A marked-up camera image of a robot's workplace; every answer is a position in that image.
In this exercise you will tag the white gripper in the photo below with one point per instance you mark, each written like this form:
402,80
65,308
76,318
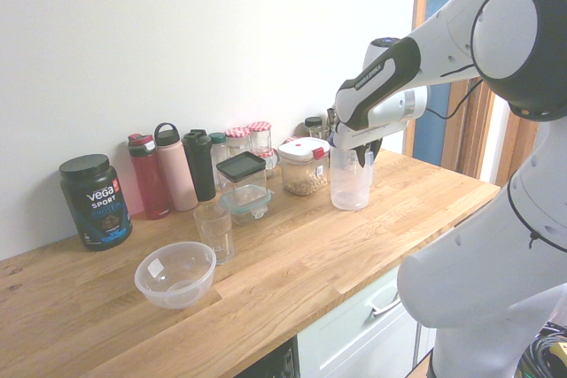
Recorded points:
372,132

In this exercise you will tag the clear pitcher with blue lid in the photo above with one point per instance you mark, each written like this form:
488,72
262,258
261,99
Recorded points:
350,183

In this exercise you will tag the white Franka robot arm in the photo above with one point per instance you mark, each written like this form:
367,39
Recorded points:
447,28

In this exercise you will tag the pink water bottle black cap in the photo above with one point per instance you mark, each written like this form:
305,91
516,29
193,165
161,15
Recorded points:
175,170

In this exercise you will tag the red water bottle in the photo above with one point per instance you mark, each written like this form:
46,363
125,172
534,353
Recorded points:
149,179

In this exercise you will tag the glass jar black lid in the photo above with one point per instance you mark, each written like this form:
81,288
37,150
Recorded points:
313,126

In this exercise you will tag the nut container white red lid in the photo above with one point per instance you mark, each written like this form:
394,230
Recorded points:
303,165

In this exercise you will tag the blue door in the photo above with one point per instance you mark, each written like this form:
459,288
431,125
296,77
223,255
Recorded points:
432,139

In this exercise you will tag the small jar red checkered lid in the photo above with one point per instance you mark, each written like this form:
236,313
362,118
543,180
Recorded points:
267,162

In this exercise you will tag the clear container black lid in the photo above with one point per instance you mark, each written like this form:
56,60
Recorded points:
243,174

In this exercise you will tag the glass container teal clip lid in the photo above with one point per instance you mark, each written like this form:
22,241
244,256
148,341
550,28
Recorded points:
248,205

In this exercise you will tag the glass jar green lid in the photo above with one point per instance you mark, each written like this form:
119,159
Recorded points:
218,148

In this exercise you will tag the black shaker bottle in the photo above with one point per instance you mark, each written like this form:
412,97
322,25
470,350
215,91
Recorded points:
200,165

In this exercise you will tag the clear faceted drinking glass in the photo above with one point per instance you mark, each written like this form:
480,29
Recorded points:
215,232

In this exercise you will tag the pale green drawer front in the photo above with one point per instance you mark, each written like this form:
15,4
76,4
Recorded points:
341,342

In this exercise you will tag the clear plastic bowl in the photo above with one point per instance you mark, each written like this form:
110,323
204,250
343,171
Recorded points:
175,276

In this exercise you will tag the black appliance under counter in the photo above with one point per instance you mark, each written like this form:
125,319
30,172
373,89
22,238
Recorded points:
274,362

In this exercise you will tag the black Vega protein tub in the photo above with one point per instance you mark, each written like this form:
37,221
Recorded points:
97,205

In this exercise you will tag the wooden door frame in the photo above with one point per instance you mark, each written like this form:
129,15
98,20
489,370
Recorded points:
474,130

